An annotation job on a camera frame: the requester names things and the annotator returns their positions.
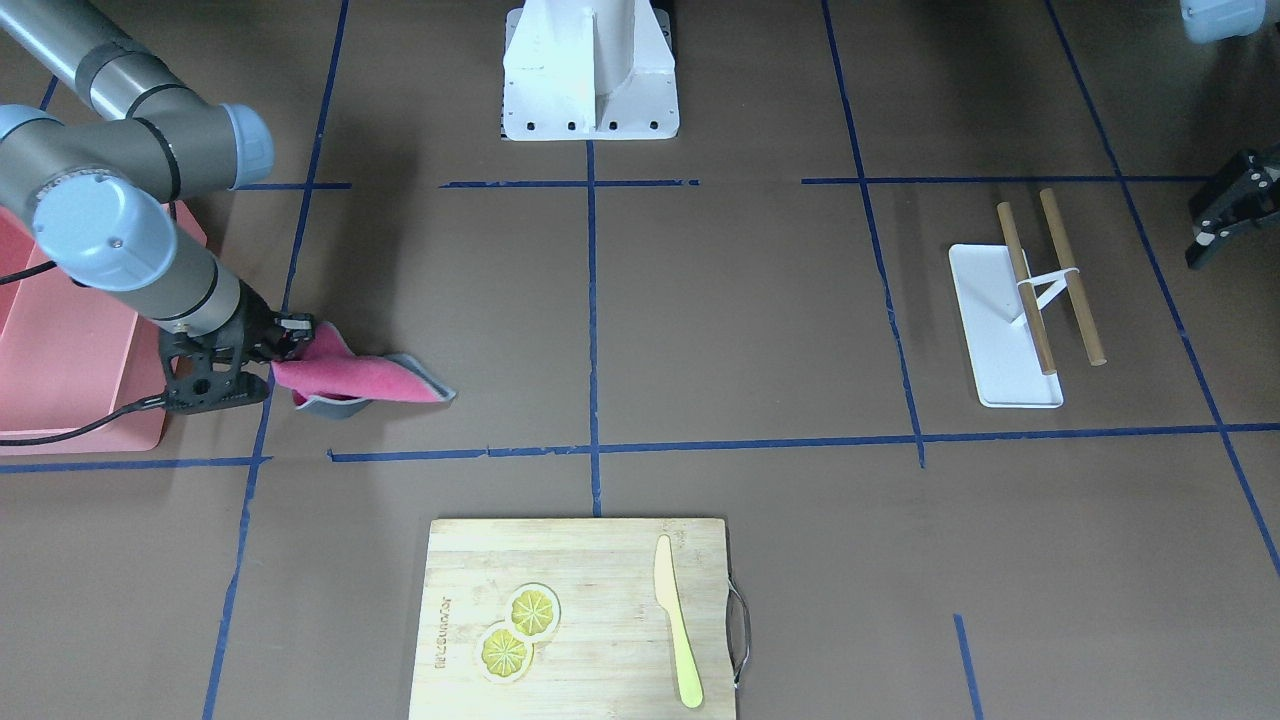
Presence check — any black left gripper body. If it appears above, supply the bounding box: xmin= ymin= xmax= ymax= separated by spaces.
xmin=1188 ymin=146 xmax=1279 ymax=233

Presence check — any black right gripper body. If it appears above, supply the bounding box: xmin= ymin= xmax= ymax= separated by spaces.
xmin=160 ymin=290 xmax=283 ymax=363

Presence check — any pink and grey cloth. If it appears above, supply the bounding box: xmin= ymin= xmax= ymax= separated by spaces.
xmin=271 ymin=322 xmax=456 ymax=420

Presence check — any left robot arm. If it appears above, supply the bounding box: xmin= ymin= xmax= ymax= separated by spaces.
xmin=1179 ymin=1 xmax=1279 ymax=269

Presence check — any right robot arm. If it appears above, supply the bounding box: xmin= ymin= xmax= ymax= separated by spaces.
xmin=1 ymin=1 xmax=314 ymax=363

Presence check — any outer wooden rack rod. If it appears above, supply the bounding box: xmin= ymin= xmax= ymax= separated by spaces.
xmin=1039 ymin=188 xmax=1107 ymax=366

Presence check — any wooden rack rod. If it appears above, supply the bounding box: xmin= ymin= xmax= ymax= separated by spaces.
xmin=1039 ymin=188 xmax=1107 ymax=366
xmin=996 ymin=202 xmax=1056 ymax=375

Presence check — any pink plastic bin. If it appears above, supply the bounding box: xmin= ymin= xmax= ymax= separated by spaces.
xmin=1 ymin=208 xmax=165 ymax=459

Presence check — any inner wooden rack rod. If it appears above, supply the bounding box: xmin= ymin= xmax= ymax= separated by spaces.
xmin=996 ymin=202 xmax=1056 ymax=375

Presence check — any white rack base tray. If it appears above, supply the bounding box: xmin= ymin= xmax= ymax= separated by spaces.
xmin=948 ymin=243 xmax=1064 ymax=409

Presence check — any lemon slice near knife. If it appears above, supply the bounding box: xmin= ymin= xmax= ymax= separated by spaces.
xmin=506 ymin=583 xmax=562 ymax=644

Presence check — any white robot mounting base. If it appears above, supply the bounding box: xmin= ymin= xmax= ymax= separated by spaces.
xmin=500 ymin=1 xmax=681 ymax=142

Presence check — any bamboo cutting board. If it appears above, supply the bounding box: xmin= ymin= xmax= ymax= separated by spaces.
xmin=407 ymin=518 xmax=737 ymax=719

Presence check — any lemon slice near logo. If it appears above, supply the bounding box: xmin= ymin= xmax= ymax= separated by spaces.
xmin=474 ymin=623 xmax=536 ymax=684

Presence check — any yellow plastic knife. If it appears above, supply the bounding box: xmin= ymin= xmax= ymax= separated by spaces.
xmin=653 ymin=536 xmax=704 ymax=708

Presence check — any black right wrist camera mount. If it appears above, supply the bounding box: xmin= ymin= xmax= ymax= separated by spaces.
xmin=159 ymin=345 xmax=269 ymax=415

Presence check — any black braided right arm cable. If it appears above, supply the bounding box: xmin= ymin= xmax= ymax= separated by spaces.
xmin=0 ymin=200 xmax=179 ymax=447

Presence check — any white rack upright bracket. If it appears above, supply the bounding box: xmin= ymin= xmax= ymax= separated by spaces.
xmin=1007 ymin=266 xmax=1079 ymax=327

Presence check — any metal cutting board handle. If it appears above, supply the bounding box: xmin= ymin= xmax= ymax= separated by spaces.
xmin=726 ymin=574 xmax=753 ymax=691

